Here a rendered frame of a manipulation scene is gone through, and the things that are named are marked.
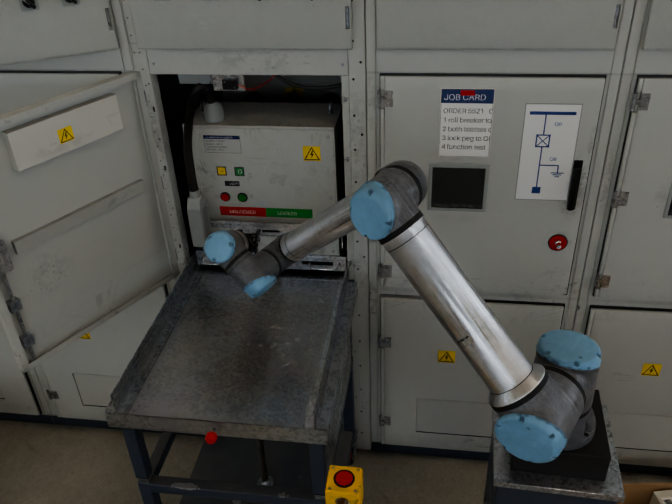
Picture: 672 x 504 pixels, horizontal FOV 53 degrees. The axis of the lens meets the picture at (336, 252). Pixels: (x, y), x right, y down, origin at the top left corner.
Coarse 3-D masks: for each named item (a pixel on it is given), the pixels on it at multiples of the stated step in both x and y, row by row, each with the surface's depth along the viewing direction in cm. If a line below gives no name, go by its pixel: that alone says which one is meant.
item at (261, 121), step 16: (224, 112) 224; (240, 112) 223; (256, 112) 222; (272, 112) 222; (288, 112) 221; (304, 112) 221; (320, 112) 220; (336, 112) 220; (288, 128) 210; (304, 128) 210; (320, 128) 209; (336, 128) 213; (336, 144) 215; (336, 160) 216; (336, 176) 218; (336, 192) 220
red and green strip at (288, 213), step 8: (224, 208) 229; (232, 208) 229; (240, 208) 228; (248, 208) 228; (256, 208) 228; (264, 208) 227; (272, 208) 227; (280, 208) 226; (264, 216) 229; (272, 216) 228; (280, 216) 228; (288, 216) 228; (296, 216) 227; (304, 216) 227; (312, 216) 226
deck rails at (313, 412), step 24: (192, 288) 233; (336, 288) 229; (168, 312) 218; (336, 312) 208; (144, 336) 201; (168, 336) 211; (336, 336) 208; (144, 360) 201; (120, 384) 186; (120, 408) 186; (312, 408) 183
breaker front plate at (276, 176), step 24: (192, 144) 218; (240, 144) 216; (264, 144) 214; (288, 144) 213; (312, 144) 212; (216, 168) 222; (264, 168) 219; (288, 168) 218; (312, 168) 217; (216, 192) 226; (240, 192) 225; (264, 192) 224; (288, 192) 223; (312, 192) 221; (216, 216) 232; (240, 216) 230; (264, 240) 234; (336, 240) 230
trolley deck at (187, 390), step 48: (240, 288) 232; (288, 288) 231; (192, 336) 211; (240, 336) 210; (288, 336) 209; (144, 384) 194; (192, 384) 193; (240, 384) 192; (288, 384) 192; (336, 384) 190; (192, 432) 184; (240, 432) 182; (288, 432) 179
